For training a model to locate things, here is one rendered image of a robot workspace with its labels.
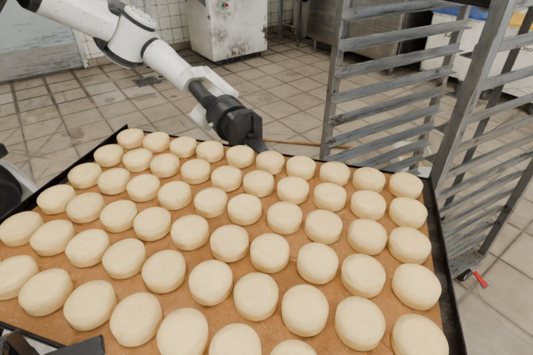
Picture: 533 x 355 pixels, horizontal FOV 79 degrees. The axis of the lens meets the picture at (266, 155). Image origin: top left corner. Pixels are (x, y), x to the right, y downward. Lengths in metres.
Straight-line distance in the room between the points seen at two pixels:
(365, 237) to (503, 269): 1.60
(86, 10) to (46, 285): 0.58
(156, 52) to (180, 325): 0.63
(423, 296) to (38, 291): 0.42
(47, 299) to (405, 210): 0.45
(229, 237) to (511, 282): 1.68
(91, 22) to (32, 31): 3.60
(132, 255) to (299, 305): 0.21
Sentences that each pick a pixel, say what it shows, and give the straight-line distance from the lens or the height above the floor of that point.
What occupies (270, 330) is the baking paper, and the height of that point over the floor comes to 1.00.
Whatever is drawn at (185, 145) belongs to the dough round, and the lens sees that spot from 0.62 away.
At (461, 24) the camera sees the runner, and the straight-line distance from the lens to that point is 1.55.
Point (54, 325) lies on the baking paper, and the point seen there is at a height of 1.00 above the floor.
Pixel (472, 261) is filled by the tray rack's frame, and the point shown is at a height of 0.15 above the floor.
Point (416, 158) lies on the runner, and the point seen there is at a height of 0.41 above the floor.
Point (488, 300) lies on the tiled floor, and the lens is 1.85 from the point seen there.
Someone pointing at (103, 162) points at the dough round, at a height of 1.01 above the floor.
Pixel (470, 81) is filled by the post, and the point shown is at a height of 1.08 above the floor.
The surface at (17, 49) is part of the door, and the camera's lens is 4.48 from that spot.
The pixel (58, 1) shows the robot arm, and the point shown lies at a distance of 0.84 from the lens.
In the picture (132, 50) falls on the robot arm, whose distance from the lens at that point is 0.86.
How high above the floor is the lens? 1.34
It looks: 35 degrees down
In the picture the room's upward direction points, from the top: straight up
